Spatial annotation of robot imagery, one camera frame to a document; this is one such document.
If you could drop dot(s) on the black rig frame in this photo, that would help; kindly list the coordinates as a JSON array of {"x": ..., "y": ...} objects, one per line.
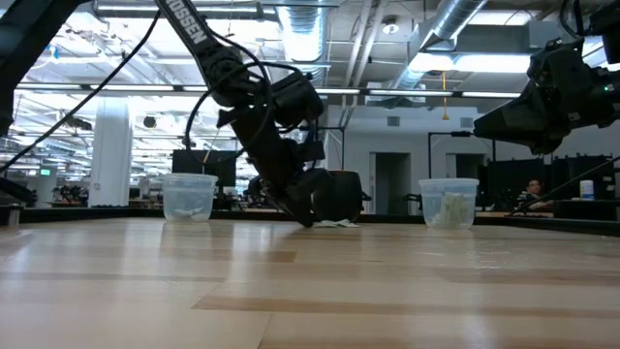
[{"x": 460, "y": 133}]

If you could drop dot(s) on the clear plastic cup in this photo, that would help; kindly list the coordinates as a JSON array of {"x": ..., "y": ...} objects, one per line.
[
  {"x": 189, "y": 191},
  {"x": 448, "y": 186}
]

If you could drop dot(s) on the person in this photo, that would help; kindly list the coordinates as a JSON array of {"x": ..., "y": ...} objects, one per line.
[{"x": 533, "y": 189}]

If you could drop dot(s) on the black partition panels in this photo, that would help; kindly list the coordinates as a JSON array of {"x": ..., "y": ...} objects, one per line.
[{"x": 571, "y": 169}]

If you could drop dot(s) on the ceiling sensor dome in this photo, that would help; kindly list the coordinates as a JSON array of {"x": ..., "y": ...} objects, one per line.
[{"x": 390, "y": 28}]

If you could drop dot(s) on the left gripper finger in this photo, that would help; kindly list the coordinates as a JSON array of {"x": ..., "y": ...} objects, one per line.
[{"x": 302, "y": 199}]

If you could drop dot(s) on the white building column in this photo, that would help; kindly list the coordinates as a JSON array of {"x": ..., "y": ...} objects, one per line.
[{"x": 110, "y": 155}]

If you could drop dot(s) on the black monitor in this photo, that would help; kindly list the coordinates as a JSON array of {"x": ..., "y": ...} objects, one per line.
[{"x": 223, "y": 167}]

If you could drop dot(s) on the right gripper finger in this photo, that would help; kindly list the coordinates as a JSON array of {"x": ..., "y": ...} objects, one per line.
[
  {"x": 545, "y": 147},
  {"x": 528, "y": 116}
]

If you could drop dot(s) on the slanted silver air duct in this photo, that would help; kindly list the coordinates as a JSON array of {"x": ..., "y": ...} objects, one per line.
[{"x": 455, "y": 14}]

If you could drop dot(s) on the straight silver air duct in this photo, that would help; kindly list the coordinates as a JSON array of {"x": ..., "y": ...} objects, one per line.
[{"x": 304, "y": 39}]

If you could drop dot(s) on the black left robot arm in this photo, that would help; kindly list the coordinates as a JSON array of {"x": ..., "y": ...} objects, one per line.
[{"x": 218, "y": 63}]

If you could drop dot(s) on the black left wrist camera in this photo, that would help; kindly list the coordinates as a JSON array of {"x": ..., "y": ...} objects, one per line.
[{"x": 298, "y": 99}]

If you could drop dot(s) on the black mug yellow inside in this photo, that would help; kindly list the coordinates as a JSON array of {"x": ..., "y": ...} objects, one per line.
[{"x": 346, "y": 194}]

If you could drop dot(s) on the white wipes canister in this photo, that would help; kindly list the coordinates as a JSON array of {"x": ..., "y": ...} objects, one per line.
[{"x": 586, "y": 190}]

